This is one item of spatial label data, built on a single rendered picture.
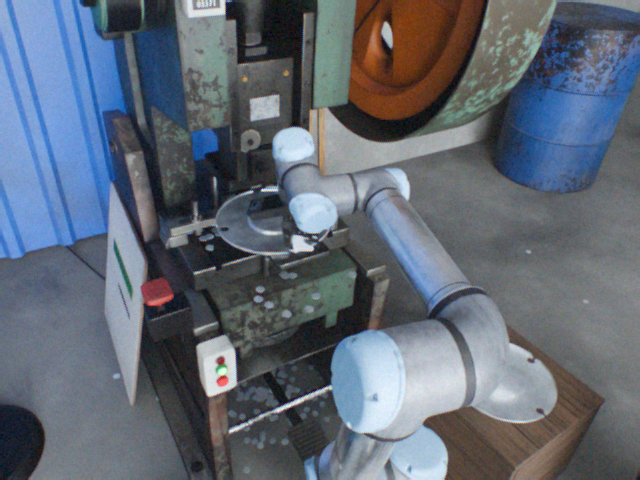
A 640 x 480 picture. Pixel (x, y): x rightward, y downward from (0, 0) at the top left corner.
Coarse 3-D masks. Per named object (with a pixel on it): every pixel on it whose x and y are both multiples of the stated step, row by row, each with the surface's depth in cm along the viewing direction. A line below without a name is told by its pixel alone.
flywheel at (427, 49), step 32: (384, 0) 133; (416, 0) 125; (448, 0) 117; (480, 0) 105; (416, 32) 128; (448, 32) 119; (352, 64) 153; (384, 64) 142; (416, 64) 131; (448, 64) 117; (352, 96) 152; (384, 96) 139; (416, 96) 128; (448, 96) 123
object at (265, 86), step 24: (240, 48) 120; (264, 48) 122; (240, 72) 117; (264, 72) 120; (288, 72) 122; (240, 96) 120; (264, 96) 123; (288, 96) 126; (240, 120) 124; (264, 120) 127; (288, 120) 130; (264, 144) 130; (240, 168) 131; (264, 168) 129
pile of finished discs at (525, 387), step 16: (512, 352) 164; (528, 352) 164; (512, 368) 159; (528, 368) 160; (544, 368) 160; (512, 384) 154; (528, 384) 155; (544, 384) 155; (496, 400) 150; (512, 400) 150; (528, 400) 150; (544, 400) 151; (496, 416) 146; (512, 416) 146; (528, 416) 146
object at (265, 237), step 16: (272, 192) 149; (224, 208) 142; (240, 208) 142; (224, 224) 136; (240, 224) 137; (256, 224) 136; (272, 224) 136; (240, 240) 131; (256, 240) 132; (272, 240) 132; (304, 240) 132; (320, 240) 132
